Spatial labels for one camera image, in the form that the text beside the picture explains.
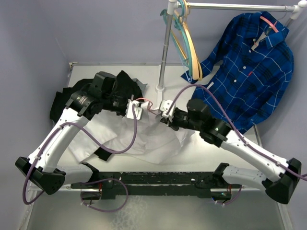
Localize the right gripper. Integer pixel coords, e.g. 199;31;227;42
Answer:
159;110;202;131

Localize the pink wire hanger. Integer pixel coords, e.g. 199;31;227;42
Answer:
135;97;159;115

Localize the white shirt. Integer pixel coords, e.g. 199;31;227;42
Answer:
68;103;194;164

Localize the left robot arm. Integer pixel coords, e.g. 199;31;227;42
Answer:
15;71;138;204

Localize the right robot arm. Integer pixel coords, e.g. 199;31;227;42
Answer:
159;99;302;204

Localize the grey shirt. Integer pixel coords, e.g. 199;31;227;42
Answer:
132;78;148;93

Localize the wooden hanger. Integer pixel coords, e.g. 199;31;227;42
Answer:
171;11;202;81

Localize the blue plaid shirt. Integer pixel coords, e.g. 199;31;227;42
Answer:
192;11;294;133

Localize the pink plastic hanger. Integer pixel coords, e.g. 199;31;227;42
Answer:
254;16;279;47

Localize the metal clothes rack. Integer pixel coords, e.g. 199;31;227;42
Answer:
155;0;307;115

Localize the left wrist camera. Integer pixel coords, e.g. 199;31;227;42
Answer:
125;99;143;120

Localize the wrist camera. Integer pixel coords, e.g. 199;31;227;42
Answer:
159;100;175;120
125;99;143;120

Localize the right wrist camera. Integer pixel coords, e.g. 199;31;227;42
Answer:
159;100;175;120

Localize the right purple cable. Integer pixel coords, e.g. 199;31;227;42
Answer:
167;83;307;207

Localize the purple cable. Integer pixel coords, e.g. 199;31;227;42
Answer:
167;83;307;207
23;107;139;213

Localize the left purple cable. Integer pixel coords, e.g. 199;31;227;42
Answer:
23;107;139;213

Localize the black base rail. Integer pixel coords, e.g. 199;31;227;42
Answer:
71;172;233;201

